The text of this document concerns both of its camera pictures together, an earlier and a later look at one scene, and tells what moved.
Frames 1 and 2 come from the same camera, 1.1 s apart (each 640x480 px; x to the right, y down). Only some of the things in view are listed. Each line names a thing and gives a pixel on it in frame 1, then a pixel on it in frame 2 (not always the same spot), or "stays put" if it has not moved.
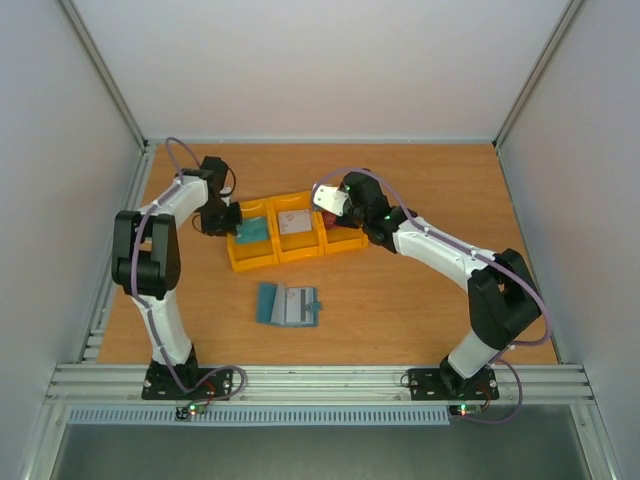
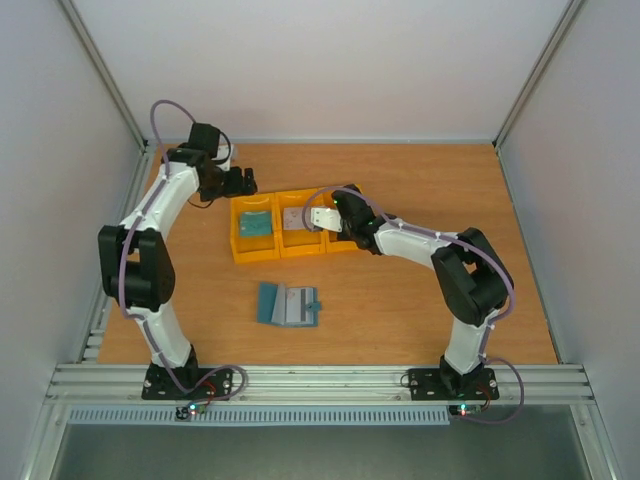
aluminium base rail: [322, 386] stays put
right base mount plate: [440, 384] stays put
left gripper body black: [218, 218] -> [224, 186]
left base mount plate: [182, 383] stays put
